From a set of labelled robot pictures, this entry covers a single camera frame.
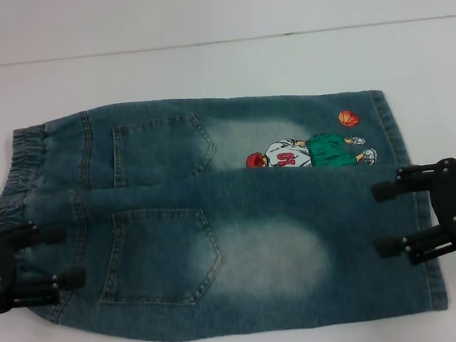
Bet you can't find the blue denim shorts basketball print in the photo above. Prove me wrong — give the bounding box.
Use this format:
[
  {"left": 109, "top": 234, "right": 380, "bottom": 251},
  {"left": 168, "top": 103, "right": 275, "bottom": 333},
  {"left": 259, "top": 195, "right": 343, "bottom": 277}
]
[{"left": 0, "top": 73, "right": 446, "bottom": 342}]

